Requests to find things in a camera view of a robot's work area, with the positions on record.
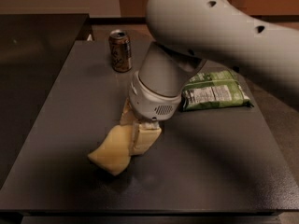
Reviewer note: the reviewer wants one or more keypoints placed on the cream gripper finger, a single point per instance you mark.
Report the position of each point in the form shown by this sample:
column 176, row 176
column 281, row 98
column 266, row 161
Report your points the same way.
column 127, row 116
column 143, row 135

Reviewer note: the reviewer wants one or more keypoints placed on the brown soda can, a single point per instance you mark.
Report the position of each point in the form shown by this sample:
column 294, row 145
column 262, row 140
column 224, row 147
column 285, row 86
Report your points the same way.
column 120, row 50

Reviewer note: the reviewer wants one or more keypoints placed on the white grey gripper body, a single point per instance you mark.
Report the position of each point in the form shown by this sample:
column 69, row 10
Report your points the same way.
column 147, row 104

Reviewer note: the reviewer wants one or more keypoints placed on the green chip bag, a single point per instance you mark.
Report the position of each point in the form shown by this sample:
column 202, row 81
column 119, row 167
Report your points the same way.
column 210, row 90

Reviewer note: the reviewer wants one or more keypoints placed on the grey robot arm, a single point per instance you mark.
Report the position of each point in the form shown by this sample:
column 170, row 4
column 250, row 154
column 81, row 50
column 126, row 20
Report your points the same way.
column 189, row 32

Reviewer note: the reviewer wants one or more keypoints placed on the dark side cabinet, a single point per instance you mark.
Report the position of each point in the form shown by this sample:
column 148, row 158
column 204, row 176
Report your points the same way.
column 33, row 49

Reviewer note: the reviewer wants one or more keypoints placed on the yellow sponge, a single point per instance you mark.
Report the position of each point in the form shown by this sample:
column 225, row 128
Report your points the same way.
column 113, row 154

